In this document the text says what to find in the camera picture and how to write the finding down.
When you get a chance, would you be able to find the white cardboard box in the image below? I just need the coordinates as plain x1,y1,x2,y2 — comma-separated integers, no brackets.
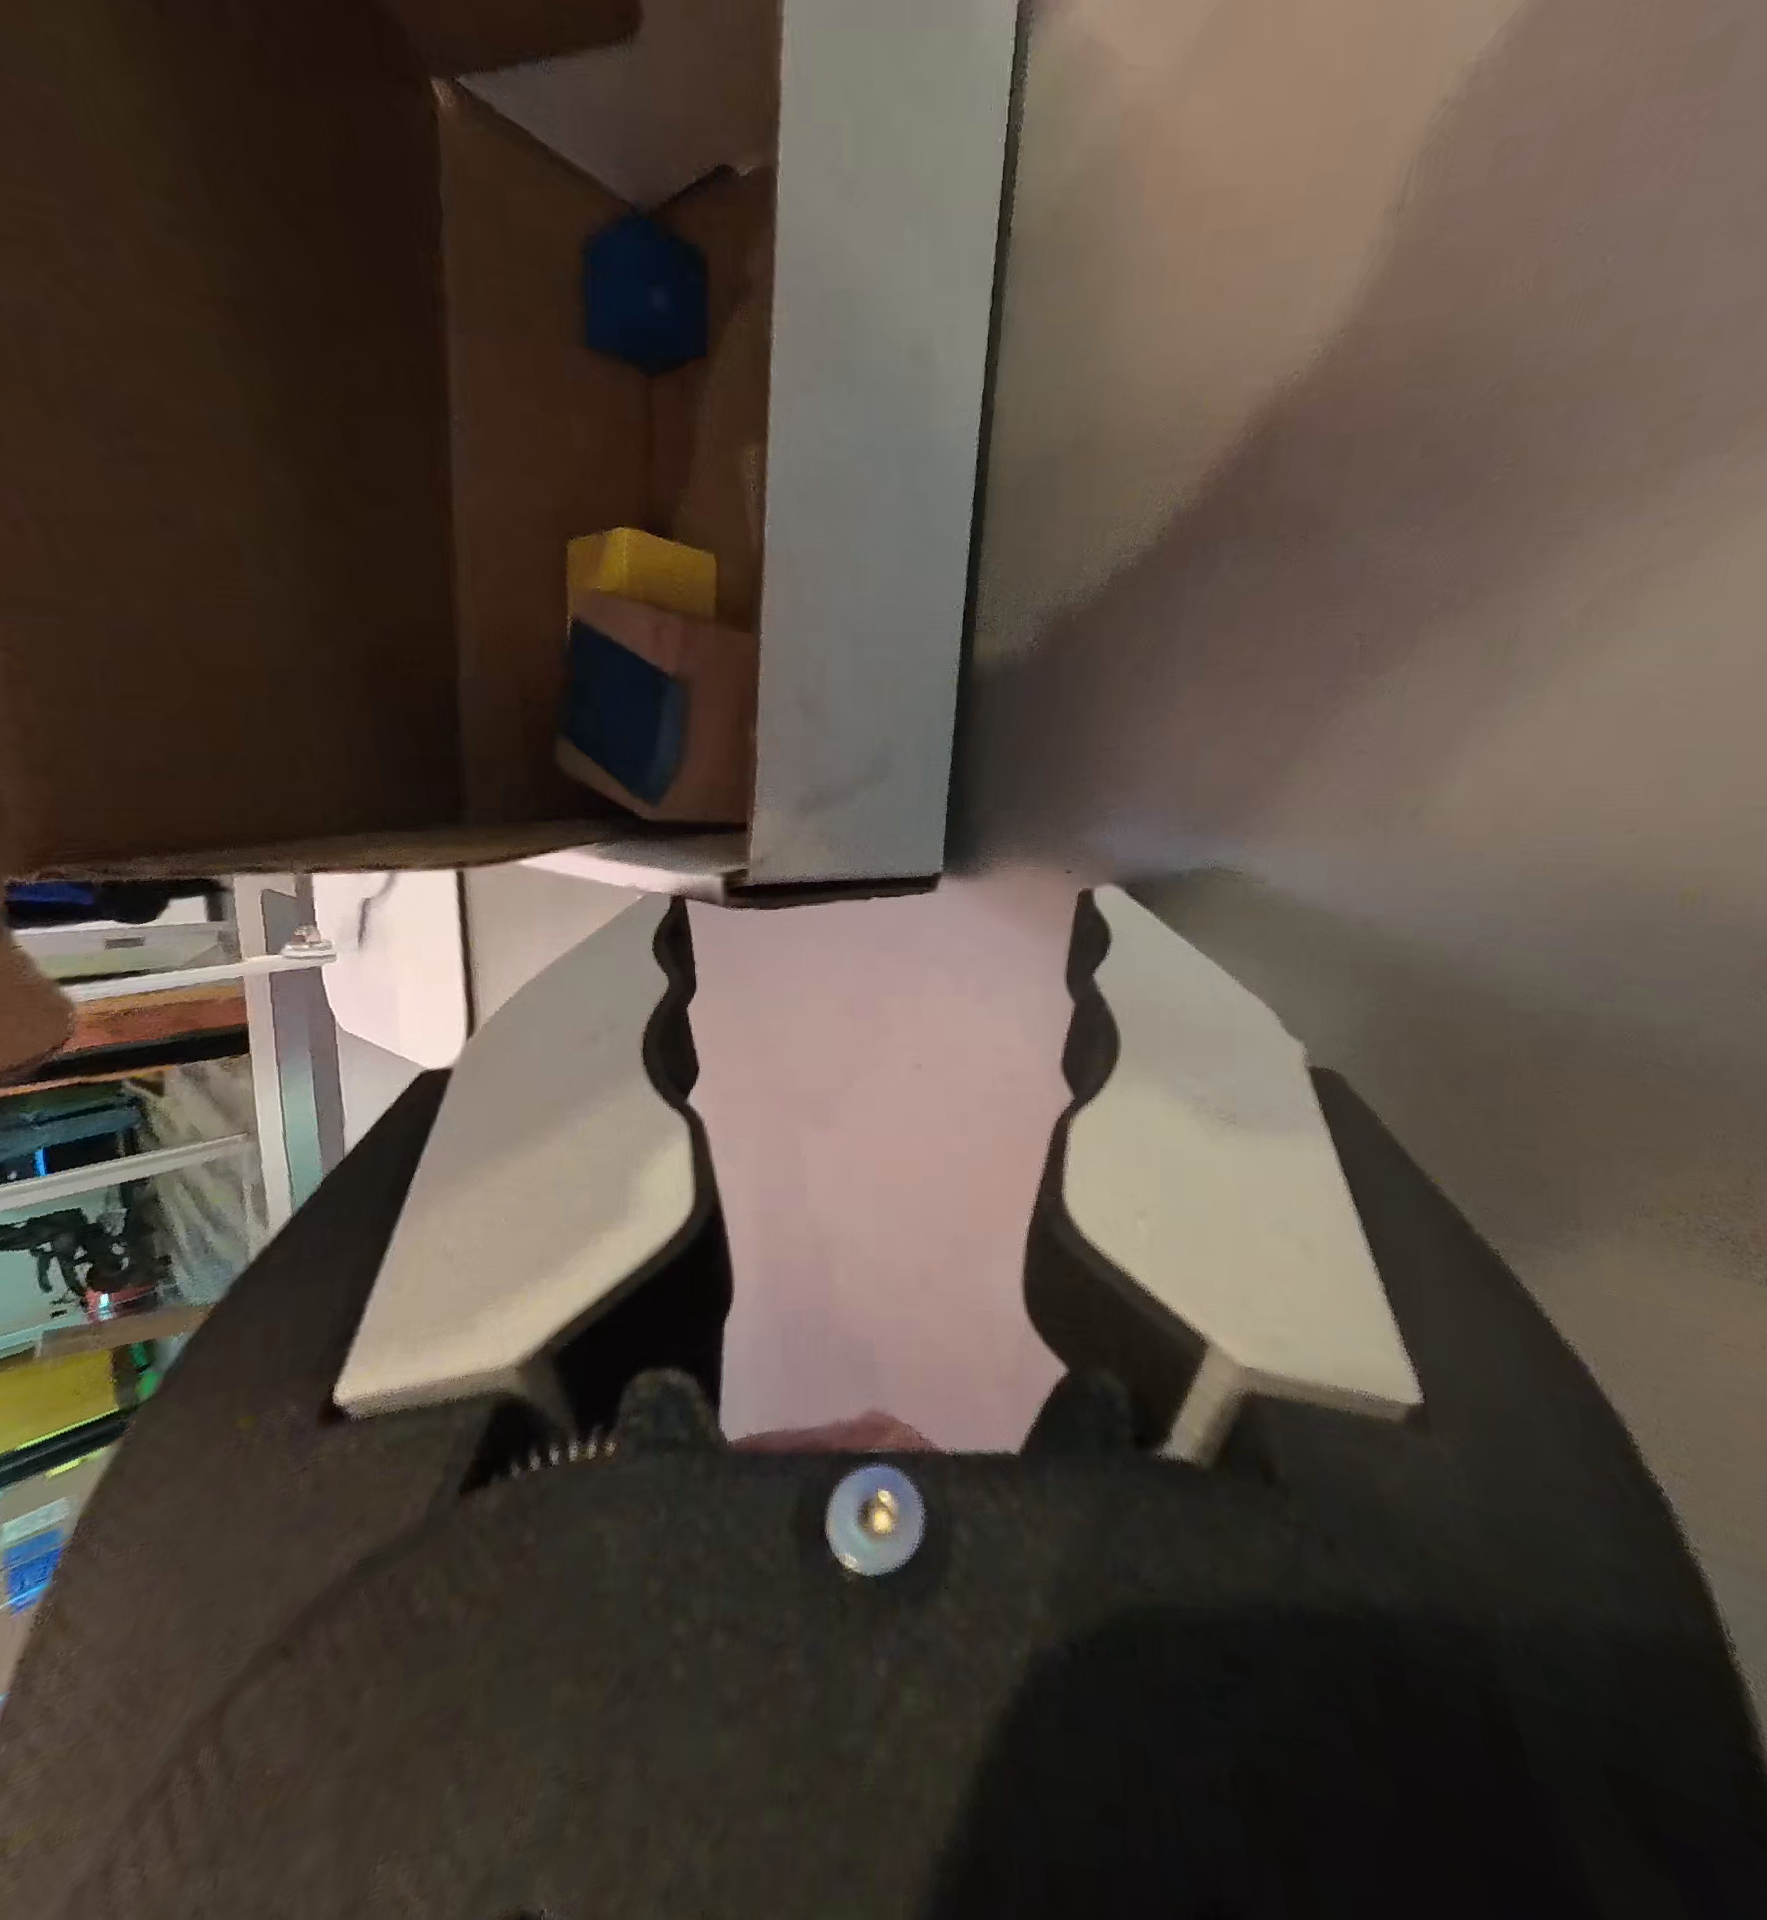
0,0,1033,1100

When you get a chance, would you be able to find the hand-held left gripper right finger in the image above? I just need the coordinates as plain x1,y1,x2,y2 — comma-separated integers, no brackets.
1026,891,1429,1463

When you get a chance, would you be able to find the yellow wooden cube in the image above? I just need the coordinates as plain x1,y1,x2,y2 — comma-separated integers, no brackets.
563,532,721,630

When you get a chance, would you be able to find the small blue wooden cube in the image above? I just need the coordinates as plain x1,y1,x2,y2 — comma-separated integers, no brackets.
583,211,715,380

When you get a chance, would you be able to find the light blue wooden cube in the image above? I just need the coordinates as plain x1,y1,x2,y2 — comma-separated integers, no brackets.
557,589,763,821

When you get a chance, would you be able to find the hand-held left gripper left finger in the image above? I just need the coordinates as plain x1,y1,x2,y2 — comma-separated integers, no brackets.
333,894,730,1443

